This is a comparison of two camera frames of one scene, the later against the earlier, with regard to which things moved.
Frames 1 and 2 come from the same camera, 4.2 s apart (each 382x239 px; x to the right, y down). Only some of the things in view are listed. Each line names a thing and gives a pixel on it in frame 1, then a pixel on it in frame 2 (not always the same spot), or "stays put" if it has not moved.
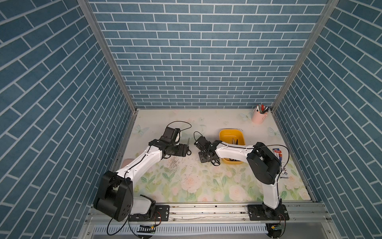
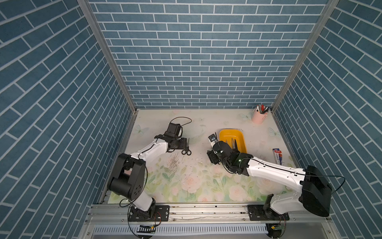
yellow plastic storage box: (226, 135) stays put
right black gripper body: (202, 157) → (214, 157)
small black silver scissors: (188, 149) stays put
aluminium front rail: (231, 213) stays put
